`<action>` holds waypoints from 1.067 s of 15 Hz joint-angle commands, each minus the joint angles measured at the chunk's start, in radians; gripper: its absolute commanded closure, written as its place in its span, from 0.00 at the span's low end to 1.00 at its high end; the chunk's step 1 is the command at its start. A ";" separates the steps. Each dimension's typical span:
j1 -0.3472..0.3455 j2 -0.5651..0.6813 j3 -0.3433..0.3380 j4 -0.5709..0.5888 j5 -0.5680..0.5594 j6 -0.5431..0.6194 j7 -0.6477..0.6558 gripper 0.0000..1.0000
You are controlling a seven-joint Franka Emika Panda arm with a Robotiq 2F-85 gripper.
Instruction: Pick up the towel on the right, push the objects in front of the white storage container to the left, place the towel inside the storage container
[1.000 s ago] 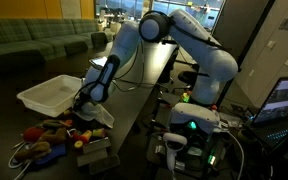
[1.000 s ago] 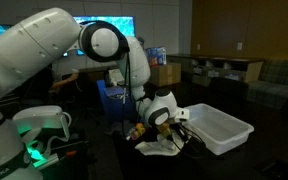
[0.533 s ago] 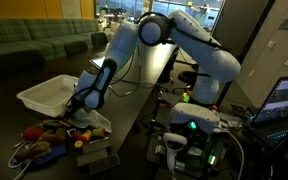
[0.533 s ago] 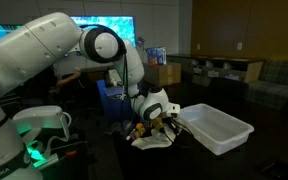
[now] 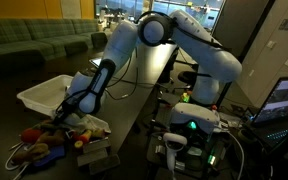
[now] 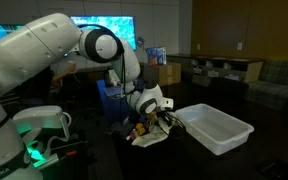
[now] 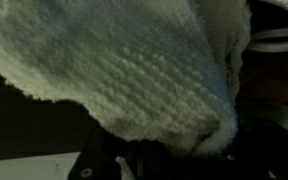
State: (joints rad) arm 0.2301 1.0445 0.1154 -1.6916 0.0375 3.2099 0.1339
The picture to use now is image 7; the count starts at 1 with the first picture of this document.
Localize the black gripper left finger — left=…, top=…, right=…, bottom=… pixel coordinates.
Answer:
left=67, top=128, right=132, bottom=180

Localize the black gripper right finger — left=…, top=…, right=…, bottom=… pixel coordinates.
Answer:
left=237, top=121, right=288, bottom=180

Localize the white fluffy towel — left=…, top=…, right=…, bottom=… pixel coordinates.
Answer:
left=0, top=0, right=253, bottom=158

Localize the white plastic storage container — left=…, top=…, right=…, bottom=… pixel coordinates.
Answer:
left=0, top=151, right=82, bottom=180

